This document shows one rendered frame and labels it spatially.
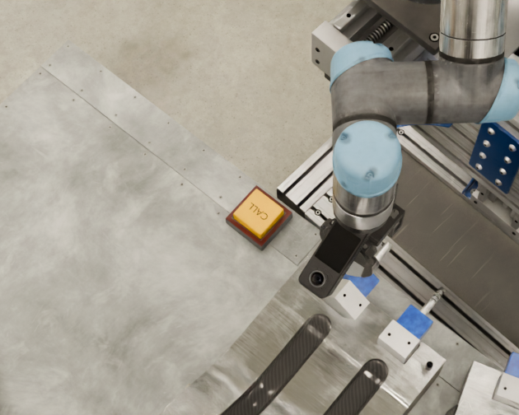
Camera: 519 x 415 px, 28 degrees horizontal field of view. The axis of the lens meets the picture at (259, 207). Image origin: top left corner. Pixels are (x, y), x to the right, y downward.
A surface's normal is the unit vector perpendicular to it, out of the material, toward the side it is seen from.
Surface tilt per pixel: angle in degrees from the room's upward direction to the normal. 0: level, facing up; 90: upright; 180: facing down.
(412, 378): 0
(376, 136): 0
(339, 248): 31
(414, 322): 0
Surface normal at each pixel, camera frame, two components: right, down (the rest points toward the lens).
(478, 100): -0.03, 0.45
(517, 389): -0.04, -0.39
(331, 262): -0.35, 0.04
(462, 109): -0.01, 0.65
